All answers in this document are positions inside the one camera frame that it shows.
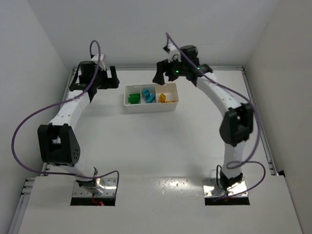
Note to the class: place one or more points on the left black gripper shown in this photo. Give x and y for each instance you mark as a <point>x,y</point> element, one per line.
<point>107,81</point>

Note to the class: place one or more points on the green lego plate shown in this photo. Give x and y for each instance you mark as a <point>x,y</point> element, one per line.
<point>134,98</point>

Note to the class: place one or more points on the teal 2x4 lego brick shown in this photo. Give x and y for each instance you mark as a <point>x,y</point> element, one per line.
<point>151,98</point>

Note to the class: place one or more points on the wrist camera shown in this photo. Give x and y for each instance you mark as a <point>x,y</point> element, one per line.
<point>101,59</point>
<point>173,53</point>

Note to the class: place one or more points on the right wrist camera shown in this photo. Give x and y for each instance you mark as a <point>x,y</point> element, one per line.
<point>173,53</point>

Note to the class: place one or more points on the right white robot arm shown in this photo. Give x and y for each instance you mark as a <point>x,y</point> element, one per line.
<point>237,123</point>

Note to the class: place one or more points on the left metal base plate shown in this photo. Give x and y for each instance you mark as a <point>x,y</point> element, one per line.
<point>102,187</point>

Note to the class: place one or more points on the yellow round face lego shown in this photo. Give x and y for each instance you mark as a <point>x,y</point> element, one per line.
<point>162,98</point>

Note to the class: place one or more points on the metal base plate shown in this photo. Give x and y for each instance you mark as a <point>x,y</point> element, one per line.
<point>211,189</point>
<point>102,187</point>

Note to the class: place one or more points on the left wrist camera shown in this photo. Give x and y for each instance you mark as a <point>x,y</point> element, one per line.
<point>101,59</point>

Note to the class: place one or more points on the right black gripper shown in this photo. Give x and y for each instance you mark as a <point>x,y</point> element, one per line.
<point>166,67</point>

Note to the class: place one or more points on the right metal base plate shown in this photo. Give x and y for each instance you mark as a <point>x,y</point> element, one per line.
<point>211,189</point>

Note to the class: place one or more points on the white three-compartment tray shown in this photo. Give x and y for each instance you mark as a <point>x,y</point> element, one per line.
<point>169,90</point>

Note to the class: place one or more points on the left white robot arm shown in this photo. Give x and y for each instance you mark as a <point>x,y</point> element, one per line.
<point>57,141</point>

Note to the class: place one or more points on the teal frog lily lego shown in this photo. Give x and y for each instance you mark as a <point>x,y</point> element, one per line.
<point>146,93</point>

